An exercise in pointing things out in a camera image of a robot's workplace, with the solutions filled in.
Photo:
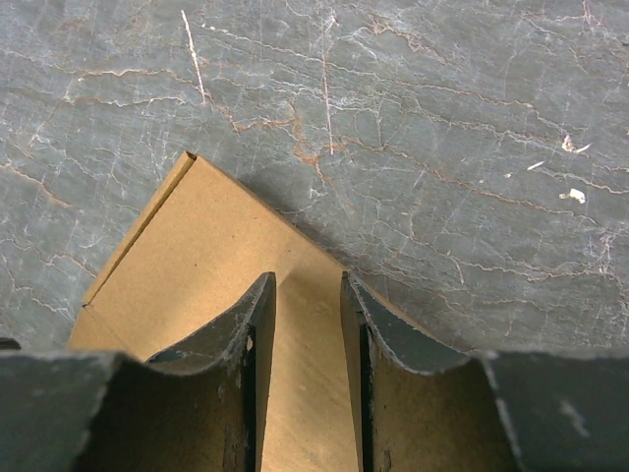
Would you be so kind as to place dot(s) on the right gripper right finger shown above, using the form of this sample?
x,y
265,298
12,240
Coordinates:
x,y
420,405

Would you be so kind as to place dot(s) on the brown cardboard box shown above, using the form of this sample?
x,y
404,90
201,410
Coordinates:
x,y
198,245

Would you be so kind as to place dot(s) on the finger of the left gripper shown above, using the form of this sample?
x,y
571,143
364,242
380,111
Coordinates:
x,y
9,344

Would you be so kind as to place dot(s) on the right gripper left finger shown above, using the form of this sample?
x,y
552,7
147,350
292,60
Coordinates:
x,y
197,405

